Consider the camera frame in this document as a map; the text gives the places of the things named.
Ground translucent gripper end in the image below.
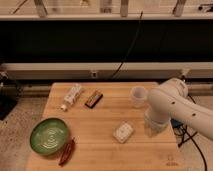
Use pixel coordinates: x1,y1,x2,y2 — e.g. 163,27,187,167
144,122,165,137

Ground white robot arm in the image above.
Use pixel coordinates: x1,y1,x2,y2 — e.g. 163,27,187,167
144,78,213,141

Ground blue connector box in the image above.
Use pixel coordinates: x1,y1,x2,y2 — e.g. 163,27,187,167
171,120,183,128

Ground white square packet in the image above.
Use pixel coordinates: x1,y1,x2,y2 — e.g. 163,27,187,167
113,122,134,143

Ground translucent plastic cup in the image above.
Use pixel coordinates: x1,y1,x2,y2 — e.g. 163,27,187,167
130,86,148,108

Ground brown chocolate bar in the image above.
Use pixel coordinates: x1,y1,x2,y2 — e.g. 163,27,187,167
85,90,103,109

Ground white plastic bottle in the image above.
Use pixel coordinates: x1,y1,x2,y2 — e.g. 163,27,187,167
60,84,83,111

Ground black equipment at left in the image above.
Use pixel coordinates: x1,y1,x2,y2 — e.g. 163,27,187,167
0,71,20,121

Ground black floor cable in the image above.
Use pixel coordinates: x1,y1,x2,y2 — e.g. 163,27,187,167
173,94,209,171

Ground wall power outlet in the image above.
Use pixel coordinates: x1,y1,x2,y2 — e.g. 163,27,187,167
91,71,98,79

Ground black hanging cable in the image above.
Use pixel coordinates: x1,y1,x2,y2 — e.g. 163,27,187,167
108,10,145,81

